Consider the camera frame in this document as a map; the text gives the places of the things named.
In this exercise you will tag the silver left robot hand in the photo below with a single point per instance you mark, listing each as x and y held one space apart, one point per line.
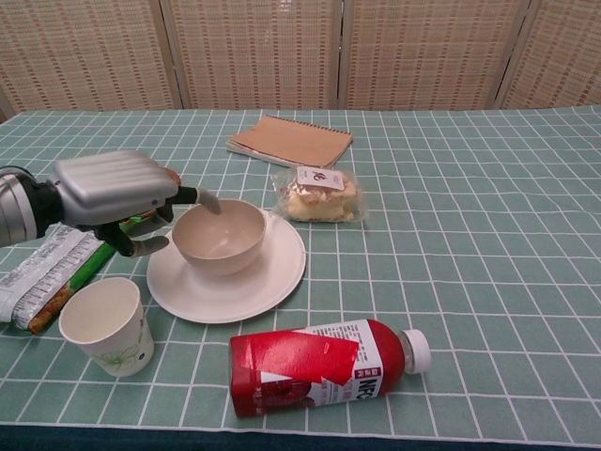
112 188

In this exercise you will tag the beige bowl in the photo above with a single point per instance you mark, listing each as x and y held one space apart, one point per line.
220 239

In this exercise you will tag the white paper cup green print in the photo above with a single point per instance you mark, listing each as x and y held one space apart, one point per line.
110 329

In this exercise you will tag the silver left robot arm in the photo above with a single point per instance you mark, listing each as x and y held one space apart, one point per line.
21 209

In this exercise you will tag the white round plate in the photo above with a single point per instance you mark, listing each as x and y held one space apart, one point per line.
277 277

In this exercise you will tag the round woven rattan coaster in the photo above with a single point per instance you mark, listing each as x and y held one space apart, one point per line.
173 175

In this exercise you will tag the green and white snack package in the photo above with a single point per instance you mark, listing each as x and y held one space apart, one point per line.
47 277

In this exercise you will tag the brown spiral notebook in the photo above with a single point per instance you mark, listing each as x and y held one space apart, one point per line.
293 141

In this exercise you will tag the wrapped bread with white label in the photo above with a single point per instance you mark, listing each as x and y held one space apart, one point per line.
317 197

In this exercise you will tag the bamboo folding screen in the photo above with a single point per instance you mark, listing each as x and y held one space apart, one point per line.
300 51

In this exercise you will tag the red juice bottle white cap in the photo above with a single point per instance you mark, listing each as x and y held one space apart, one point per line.
310 371

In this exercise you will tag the green checkered tablecloth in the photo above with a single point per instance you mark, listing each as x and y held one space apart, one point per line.
469 258

